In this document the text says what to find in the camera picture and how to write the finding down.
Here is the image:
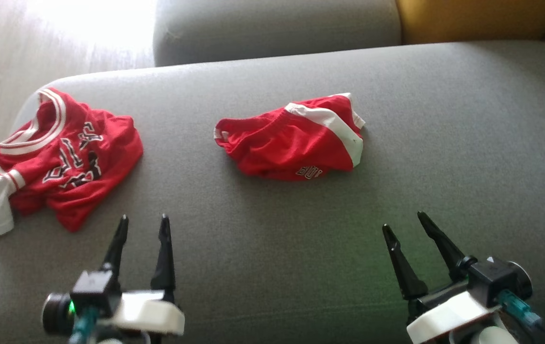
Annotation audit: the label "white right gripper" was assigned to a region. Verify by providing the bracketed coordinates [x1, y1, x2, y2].
[382, 211, 503, 344]

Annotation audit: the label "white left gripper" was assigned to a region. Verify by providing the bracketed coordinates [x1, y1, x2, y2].
[95, 214, 186, 344]

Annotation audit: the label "red basketball jersey white sleeves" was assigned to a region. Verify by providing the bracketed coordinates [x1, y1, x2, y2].
[0, 87, 144, 244]

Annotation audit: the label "large grey sofa seat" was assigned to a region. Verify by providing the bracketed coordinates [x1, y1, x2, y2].
[0, 41, 545, 344]

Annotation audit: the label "red shorts white trim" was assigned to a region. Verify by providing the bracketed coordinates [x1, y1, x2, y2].
[214, 93, 366, 181]

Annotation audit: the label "large yellow sofa backrest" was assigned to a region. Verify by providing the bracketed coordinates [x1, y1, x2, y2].
[395, 0, 545, 45]

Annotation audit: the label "grey sofa seat cushion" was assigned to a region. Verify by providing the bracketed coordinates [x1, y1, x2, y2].
[153, 0, 402, 66]

